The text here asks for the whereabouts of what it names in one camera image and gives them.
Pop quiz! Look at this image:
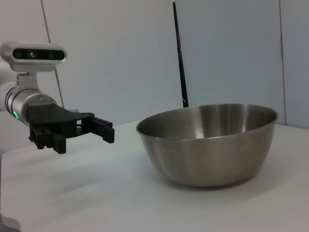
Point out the stainless steel bowl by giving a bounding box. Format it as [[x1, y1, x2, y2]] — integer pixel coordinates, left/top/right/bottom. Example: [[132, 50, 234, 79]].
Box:
[[136, 103, 278, 189]]

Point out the thin black corner strip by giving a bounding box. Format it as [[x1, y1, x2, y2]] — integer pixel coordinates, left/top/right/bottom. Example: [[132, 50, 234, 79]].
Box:
[[172, 0, 189, 108]]

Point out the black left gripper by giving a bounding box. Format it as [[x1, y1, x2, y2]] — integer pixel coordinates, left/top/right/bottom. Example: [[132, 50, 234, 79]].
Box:
[[26, 103, 115, 155]]

